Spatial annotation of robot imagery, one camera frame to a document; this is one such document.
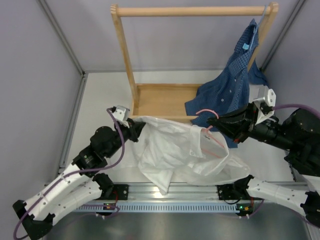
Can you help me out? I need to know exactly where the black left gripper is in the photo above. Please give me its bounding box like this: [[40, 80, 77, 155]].
[[105, 117, 146, 158]]

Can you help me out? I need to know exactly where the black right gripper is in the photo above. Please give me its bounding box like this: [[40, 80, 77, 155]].
[[206, 102, 297, 152]]

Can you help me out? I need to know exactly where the white shirt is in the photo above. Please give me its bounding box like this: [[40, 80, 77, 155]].
[[112, 115, 251, 196]]

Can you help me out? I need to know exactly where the pink wire hanger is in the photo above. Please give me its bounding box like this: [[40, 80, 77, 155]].
[[195, 108, 226, 159]]

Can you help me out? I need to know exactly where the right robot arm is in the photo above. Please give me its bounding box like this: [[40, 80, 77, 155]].
[[207, 103, 320, 227]]

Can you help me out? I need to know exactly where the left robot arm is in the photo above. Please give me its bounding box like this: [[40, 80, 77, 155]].
[[12, 119, 145, 240]]

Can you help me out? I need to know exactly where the blue checkered shirt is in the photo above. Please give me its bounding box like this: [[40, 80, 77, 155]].
[[184, 18, 270, 150]]

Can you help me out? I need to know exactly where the wooden clothes rack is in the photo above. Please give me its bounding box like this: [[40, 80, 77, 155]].
[[110, 2, 279, 123]]

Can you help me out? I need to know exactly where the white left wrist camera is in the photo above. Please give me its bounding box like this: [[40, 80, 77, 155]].
[[111, 105, 130, 128]]

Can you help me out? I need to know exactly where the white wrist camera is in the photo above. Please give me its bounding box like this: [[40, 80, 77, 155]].
[[252, 85, 276, 125], [111, 105, 130, 128]]

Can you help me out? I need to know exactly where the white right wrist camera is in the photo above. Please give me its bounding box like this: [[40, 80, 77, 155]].
[[252, 85, 276, 125]]

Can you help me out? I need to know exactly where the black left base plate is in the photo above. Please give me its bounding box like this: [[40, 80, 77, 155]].
[[112, 184, 129, 201]]

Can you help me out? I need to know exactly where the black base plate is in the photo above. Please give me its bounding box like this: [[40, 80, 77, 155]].
[[216, 184, 239, 202], [112, 184, 129, 201]]

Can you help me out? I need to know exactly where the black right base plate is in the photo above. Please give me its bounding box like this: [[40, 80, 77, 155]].
[[216, 184, 239, 202]]

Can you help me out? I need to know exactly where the aluminium mounting rail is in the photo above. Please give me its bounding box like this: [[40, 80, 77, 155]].
[[44, 181, 311, 201]]

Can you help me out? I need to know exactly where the slotted grey cable duct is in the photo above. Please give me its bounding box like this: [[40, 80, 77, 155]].
[[74, 201, 252, 214]]

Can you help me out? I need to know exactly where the left aluminium frame post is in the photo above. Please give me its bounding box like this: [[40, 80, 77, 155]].
[[37, 0, 88, 118]]

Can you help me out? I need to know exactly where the aluminium frame post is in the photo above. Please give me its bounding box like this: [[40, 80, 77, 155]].
[[259, 0, 311, 116], [37, 0, 88, 118]]

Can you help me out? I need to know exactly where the light blue wire hanger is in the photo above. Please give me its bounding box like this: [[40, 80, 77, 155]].
[[250, 5, 268, 48]]

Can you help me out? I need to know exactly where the right aluminium frame post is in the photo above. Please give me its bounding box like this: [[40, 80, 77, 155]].
[[259, 0, 311, 116]]

